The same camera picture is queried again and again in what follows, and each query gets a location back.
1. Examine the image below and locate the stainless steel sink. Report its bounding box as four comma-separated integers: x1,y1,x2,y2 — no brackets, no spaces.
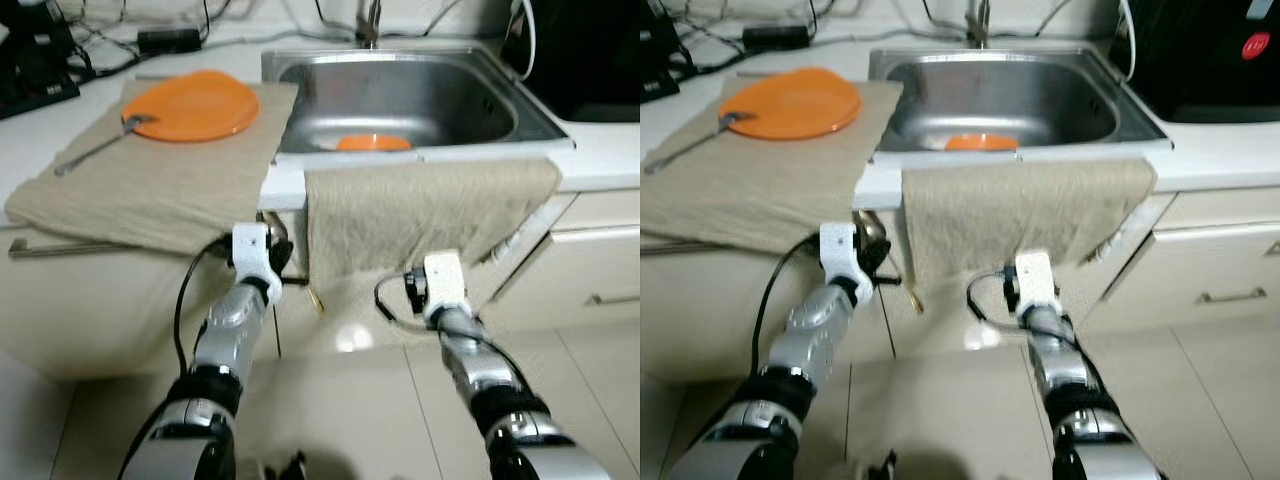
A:
262,47,576,166
868,47,1173,161

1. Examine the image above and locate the cream drawer front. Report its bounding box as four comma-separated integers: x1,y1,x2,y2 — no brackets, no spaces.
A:
470,228,641,336
1150,188,1280,233
550,190,641,233
1080,228,1280,336

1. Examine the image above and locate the metal faucet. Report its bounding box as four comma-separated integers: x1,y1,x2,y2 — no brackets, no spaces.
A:
355,0,386,51
965,0,993,51

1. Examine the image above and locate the black power adapter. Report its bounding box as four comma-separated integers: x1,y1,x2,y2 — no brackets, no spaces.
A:
742,25,811,53
136,28,204,56

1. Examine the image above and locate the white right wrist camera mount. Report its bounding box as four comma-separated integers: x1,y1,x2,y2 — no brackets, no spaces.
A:
422,252,471,323
1013,250,1061,321

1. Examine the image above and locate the black kitchen appliance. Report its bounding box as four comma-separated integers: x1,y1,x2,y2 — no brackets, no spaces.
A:
1108,0,1280,123
500,0,641,123

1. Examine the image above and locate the silver metal fork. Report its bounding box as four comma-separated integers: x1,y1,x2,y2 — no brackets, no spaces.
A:
650,112,753,176
53,113,159,178

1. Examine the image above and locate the black charging device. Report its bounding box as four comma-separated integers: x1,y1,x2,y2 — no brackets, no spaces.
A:
0,0,76,81
640,0,686,71

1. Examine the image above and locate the cream cabinet door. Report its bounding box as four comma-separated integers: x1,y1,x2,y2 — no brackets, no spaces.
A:
640,240,886,386
270,205,561,356
0,225,281,381
870,205,1151,356

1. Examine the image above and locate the orange plastic bowl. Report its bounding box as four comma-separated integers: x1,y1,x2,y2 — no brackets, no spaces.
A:
943,133,1021,152
335,134,413,153

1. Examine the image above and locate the dark robot foot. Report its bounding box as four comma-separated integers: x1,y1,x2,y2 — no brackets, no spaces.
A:
255,450,309,480
845,450,901,480

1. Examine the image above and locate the white wrapped cabinet handle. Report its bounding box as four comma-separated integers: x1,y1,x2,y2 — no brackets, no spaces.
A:
480,190,579,271
1085,190,1176,271

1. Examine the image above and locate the black power strip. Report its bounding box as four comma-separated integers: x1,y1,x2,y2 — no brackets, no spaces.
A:
0,72,81,121
640,68,686,103

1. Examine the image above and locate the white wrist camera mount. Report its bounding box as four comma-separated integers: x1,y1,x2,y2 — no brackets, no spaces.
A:
1013,250,1061,321
231,222,286,291
820,222,873,291
422,252,471,323

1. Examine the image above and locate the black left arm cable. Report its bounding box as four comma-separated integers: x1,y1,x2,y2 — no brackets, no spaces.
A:
760,235,831,371
172,235,241,376

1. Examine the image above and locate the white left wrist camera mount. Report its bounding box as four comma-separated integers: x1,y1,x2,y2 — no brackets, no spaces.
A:
820,222,873,291
231,222,286,291

